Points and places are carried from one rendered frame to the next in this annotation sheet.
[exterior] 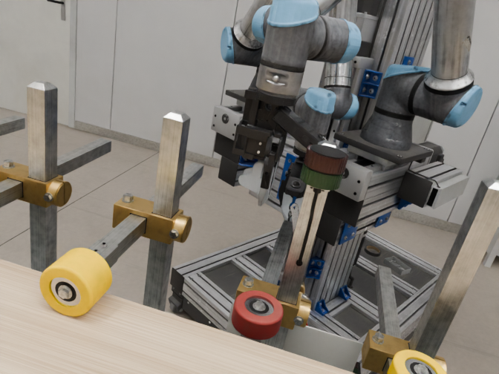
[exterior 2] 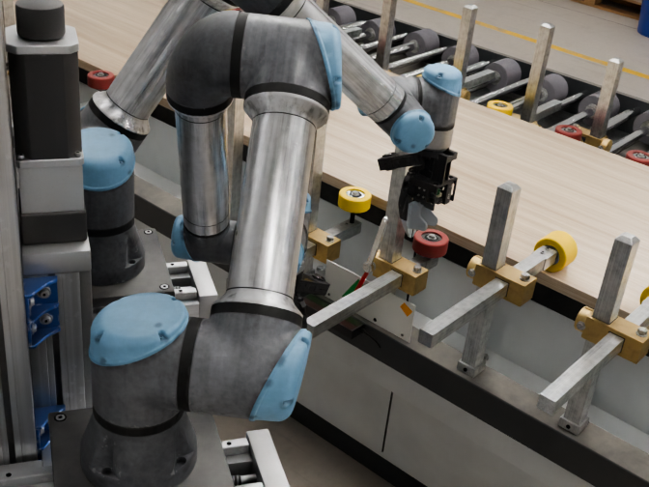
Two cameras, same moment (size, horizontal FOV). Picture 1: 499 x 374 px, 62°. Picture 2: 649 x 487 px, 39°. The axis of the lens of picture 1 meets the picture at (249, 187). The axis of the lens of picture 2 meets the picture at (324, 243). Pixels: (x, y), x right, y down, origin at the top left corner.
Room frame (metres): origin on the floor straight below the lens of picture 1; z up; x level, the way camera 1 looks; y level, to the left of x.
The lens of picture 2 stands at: (2.26, 0.63, 1.91)
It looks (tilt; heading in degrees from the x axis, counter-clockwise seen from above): 30 degrees down; 209
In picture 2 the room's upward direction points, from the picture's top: 6 degrees clockwise
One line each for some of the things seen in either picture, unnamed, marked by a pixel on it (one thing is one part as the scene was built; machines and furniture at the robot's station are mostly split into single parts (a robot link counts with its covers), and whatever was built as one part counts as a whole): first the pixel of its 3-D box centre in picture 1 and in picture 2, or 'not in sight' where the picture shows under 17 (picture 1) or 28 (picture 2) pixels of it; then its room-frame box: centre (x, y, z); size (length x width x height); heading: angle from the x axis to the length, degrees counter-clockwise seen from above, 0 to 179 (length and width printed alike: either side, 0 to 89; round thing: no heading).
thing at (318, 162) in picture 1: (325, 159); not in sight; (0.58, -0.10, 1.15); 0.06 x 0.06 x 0.02
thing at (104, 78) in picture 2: not in sight; (100, 91); (0.32, -1.28, 0.85); 0.08 x 0.08 x 0.11
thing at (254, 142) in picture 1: (265, 125); (430, 173); (0.72, -0.01, 1.15); 0.09 x 0.08 x 0.12; 80
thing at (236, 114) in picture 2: not in sight; (232, 157); (0.55, -0.61, 0.93); 0.05 x 0.05 x 0.45; 81
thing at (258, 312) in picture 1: (252, 331); (428, 256); (0.54, -0.05, 0.85); 0.08 x 0.08 x 0.11
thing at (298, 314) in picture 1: (272, 304); (397, 270); (0.63, -0.08, 0.85); 0.14 x 0.06 x 0.05; 81
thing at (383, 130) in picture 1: (389, 125); (100, 238); (1.25, -0.37, 1.09); 0.15 x 0.15 x 0.10
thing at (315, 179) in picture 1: (321, 174); not in sight; (0.58, -0.10, 1.13); 0.06 x 0.06 x 0.02
